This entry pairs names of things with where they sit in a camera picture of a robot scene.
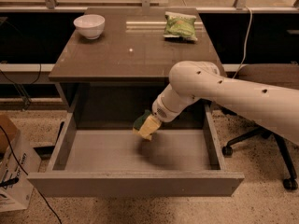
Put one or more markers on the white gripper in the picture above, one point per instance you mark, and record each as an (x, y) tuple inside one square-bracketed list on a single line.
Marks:
[(161, 110)]

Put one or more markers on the green and yellow sponge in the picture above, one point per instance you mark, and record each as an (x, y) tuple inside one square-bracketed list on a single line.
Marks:
[(138, 121)]

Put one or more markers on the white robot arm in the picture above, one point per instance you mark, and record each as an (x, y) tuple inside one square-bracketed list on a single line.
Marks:
[(272, 107)]

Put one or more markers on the open grey top drawer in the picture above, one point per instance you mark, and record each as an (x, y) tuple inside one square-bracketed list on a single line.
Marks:
[(97, 154)]

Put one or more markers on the brown cabinet with glossy top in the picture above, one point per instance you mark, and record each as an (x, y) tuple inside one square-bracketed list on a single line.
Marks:
[(108, 82)]

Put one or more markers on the green chip bag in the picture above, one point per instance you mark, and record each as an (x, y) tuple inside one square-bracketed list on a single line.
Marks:
[(180, 25)]

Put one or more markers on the black flat object on floor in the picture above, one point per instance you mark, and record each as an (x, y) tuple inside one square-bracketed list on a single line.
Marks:
[(46, 152)]

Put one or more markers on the white ceramic bowl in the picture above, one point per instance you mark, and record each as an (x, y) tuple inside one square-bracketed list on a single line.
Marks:
[(90, 26)]

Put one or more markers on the cardboard box with print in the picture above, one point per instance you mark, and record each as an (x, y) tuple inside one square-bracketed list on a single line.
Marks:
[(18, 160)]

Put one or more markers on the grey office chair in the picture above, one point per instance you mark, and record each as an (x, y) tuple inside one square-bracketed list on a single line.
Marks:
[(277, 74)]

